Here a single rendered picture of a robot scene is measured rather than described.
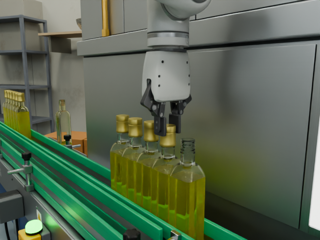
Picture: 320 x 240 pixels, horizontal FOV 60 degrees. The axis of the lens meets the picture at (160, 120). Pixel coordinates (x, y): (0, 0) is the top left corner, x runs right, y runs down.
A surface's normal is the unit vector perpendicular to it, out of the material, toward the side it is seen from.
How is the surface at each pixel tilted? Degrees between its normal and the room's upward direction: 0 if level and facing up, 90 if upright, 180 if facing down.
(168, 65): 91
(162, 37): 90
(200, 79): 90
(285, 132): 90
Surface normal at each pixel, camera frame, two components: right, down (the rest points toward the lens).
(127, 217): -0.76, 0.11
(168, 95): 0.62, 0.29
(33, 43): 0.94, 0.06
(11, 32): -0.36, 0.16
